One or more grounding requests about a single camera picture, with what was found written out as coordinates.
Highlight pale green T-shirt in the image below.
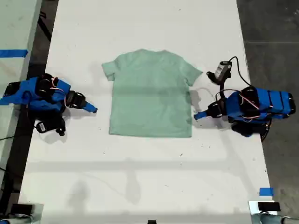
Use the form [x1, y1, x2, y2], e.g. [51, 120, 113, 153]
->
[101, 48, 203, 138]

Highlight long blue tape strip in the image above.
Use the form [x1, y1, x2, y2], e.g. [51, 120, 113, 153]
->
[0, 49, 29, 58]

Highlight blue tape square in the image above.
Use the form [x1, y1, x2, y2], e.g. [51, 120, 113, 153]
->
[259, 187, 274, 196]

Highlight pale grey side table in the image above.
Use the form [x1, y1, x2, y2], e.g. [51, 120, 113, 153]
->
[0, 0, 44, 168]

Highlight small black box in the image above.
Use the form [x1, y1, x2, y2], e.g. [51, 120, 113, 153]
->
[257, 202, 281, 212]
[10, 203, 33, 214]

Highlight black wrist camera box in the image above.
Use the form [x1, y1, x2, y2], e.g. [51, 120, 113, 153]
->
[206, 60, 232, 85]
[35, 114, 67, 136]

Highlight black camera cable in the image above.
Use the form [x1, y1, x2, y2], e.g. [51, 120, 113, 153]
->
[230, 56, 253, 86]

